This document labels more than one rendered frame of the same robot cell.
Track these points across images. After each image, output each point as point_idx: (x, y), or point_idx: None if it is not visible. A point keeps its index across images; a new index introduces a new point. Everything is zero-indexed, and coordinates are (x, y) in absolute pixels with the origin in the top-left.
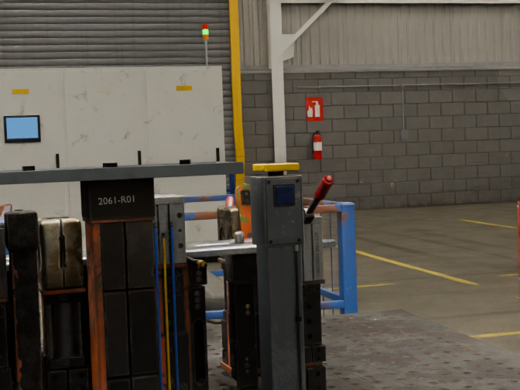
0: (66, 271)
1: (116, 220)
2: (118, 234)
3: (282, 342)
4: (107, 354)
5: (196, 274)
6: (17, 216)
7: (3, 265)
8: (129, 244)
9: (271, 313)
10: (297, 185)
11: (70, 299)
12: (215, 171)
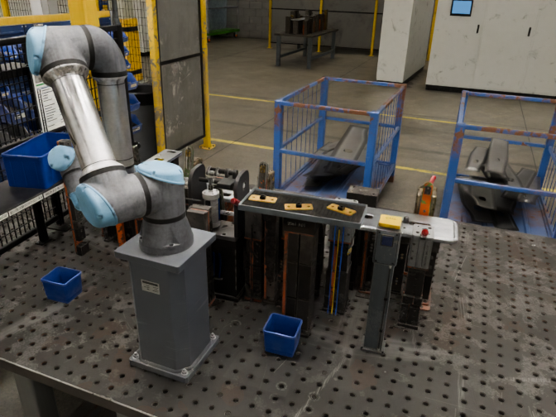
0: None
1: (295, 232)
2: (296, 239)
3: (375, 306)
4: (286, 286)
5: (372, 236)
6: None
7: (260, 227)
8: (301, 244)
9: (371, 291)
10: (396, 237)
11: None
12: (343, 225)
